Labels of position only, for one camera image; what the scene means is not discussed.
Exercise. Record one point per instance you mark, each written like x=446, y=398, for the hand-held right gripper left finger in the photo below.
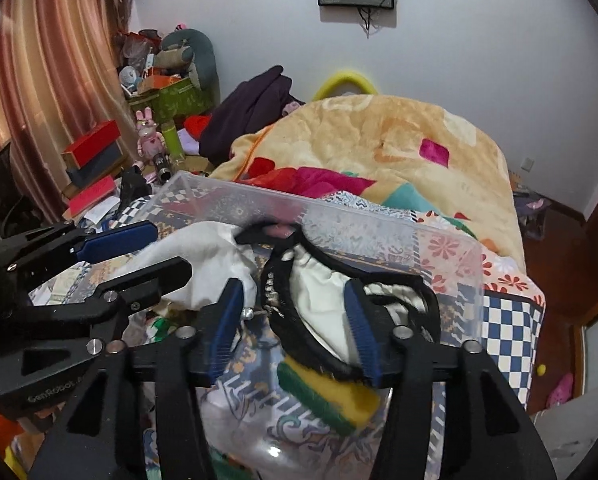
x=227, y=317

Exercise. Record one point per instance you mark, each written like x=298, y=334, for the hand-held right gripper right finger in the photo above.
x=359, y=330

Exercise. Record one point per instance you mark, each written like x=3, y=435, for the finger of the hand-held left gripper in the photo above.
x=119, y=239
x=149, y=277

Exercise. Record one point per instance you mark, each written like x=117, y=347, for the white garment black trim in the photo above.
x=319, y=305

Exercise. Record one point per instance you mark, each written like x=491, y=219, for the white cloth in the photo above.
x=204, y=245

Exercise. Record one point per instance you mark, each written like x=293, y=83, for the yellow and green sponge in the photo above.
x=329, y=392

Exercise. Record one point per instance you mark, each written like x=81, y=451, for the clear plastic storage box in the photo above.
x=379, y=240

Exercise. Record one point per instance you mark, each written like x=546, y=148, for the pink box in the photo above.
x=91, y=195

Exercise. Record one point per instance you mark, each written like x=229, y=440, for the grey box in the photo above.
x=99, y=165

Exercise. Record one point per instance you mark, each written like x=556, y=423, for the black metal cylinder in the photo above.
x=162, y=166

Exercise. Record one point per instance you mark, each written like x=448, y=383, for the red box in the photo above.
x=91, y=142

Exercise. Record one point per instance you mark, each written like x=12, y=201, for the pink bunny figure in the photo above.
x=149, y=137

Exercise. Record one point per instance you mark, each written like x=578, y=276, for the green bottle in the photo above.
x=171, y=140

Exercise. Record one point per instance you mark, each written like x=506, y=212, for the black chair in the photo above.
x=4, y=190

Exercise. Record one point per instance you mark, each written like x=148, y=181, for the red cloth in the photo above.
x=196, y=124

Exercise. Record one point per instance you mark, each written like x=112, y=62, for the green patterned box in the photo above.
x=179, y=101

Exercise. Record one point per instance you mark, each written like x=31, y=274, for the orange box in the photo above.
x=159, y=82

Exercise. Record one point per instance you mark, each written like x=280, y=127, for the dark purple garment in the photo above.
x=249, y=110

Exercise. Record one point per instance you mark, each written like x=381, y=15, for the striped pink curtain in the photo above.
x=54, y=60

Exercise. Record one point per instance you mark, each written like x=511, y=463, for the yellow printed blanket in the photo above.
x=379, y=130

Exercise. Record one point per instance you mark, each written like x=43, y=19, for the grey-green plush toy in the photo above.
x=199, y=50

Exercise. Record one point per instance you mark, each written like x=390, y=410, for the dark purple bag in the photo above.
x=531, y=215

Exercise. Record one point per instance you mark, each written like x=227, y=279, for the small pink cloth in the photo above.
x=291, y=107

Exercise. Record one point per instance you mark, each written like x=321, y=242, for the grey fabric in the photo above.
x=569, y=440

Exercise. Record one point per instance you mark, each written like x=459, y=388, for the white wall outlet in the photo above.
x=528, y=164

